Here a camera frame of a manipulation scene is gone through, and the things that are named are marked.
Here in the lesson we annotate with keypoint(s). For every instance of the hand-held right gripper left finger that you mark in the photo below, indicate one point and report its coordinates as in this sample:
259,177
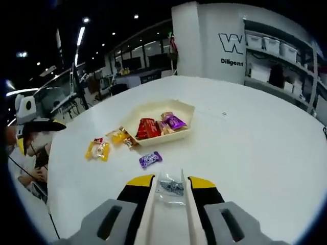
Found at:
132,194

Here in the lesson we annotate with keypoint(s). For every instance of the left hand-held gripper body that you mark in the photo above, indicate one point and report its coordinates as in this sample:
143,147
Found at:
23,114

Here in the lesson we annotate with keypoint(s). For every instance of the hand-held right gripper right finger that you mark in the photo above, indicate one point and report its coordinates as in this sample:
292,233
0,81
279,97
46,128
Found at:
208,196

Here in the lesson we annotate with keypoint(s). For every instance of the white food tongs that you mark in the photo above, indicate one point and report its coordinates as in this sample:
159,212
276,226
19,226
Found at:
148,217

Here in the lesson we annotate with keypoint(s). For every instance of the clear dark food packet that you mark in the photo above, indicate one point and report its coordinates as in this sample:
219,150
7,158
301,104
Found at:
169,187

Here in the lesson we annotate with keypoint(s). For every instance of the small purple food packet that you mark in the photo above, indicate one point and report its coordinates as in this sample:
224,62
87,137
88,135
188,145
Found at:
150,159

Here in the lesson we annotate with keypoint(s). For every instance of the small dark bar food packet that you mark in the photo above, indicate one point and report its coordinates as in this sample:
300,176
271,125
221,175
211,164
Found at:
130,142

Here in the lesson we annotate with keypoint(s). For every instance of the yellow cake food packet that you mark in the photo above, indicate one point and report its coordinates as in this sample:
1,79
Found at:
98,151
117,136

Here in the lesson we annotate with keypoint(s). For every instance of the small red food packet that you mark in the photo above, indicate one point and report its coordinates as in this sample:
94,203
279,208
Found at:
98,140

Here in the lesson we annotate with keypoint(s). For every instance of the red bar food packet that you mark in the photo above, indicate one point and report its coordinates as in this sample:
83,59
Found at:
143,127
155,128

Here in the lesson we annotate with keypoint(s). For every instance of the large purple food packet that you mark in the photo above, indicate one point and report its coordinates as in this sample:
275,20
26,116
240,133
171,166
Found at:
175,122

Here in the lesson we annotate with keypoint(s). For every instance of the cream hexagonal container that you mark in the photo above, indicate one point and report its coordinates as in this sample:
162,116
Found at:
158,108

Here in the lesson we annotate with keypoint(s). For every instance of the curved ceiling light strip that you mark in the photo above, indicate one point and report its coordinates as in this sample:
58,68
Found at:
23,91

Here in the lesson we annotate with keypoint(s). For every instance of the white office desk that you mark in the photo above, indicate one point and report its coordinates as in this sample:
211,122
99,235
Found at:
64,100

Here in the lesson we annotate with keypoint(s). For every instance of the white plastic chair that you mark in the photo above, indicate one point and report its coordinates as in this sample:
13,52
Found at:
38,191

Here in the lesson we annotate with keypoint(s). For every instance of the ceiling air vent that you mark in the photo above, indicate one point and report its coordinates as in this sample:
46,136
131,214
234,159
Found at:
48,71

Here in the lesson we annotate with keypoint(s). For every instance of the black office chair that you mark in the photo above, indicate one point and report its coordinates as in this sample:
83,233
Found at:
118,89

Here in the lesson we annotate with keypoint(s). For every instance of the grey reception counter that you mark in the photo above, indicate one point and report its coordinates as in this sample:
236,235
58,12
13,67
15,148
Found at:
127,80

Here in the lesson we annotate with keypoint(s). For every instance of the long ceiling light panel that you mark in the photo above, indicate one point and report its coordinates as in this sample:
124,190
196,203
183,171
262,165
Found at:
81,35

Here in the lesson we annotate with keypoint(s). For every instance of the yellow drink bottles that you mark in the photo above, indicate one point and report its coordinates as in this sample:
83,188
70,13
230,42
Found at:
125,71

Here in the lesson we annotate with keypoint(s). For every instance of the ceiling spot lights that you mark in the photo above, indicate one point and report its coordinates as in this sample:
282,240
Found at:
86,19

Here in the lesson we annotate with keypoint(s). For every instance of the white cardboard box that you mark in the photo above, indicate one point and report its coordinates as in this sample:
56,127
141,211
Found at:
259,74

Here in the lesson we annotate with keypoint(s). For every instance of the black bag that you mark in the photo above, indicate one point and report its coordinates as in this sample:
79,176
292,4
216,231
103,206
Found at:
276,75

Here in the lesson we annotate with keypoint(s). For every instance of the clothes rack with red garment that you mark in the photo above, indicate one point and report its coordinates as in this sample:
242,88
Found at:
173,48

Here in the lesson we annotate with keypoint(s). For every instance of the grey metal shelving unit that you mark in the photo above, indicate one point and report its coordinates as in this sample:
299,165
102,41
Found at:
313,81

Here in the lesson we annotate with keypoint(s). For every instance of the row of white storage bins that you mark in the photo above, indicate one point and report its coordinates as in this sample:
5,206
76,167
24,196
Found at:
270,43

